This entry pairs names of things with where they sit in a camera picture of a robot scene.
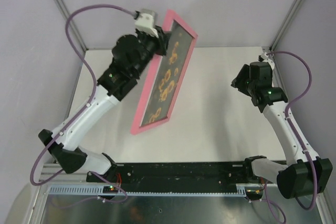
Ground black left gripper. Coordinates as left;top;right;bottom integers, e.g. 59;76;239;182
131;25;171;77

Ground pink wooden picture frame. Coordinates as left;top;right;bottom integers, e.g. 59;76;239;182
131;9;197;135

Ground sunflower photo print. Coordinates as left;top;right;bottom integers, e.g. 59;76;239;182
141;21;194;126

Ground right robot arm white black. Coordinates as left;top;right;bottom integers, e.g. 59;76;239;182
231;61;333;199

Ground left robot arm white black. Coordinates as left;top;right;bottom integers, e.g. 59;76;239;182
38;26;171;182

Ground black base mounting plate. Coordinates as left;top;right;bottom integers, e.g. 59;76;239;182
86;160;279;193

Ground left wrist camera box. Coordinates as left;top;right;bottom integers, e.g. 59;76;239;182
134;9;159;38

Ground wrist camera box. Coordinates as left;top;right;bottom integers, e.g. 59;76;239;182
134;9;159;38
258;52;275;70

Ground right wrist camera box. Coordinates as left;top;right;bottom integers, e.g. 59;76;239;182
258;52;275;70

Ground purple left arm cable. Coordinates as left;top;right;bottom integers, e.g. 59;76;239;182
30;4;137;204

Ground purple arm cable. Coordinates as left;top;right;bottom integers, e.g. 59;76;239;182
30;4;137;204
258;50;320;222

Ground left aluminium corner post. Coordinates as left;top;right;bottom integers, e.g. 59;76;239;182
54;0;87;52

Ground aluminium corner post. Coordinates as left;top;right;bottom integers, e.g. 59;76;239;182
54;0;87;52
268;0;305;51

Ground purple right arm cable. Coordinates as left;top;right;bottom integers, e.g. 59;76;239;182
258;50;320;222

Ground right aluminium corner post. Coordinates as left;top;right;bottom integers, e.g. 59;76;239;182
268;0;305;51

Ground grey slotted cable duct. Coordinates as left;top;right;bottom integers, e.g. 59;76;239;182
48;185;263;197

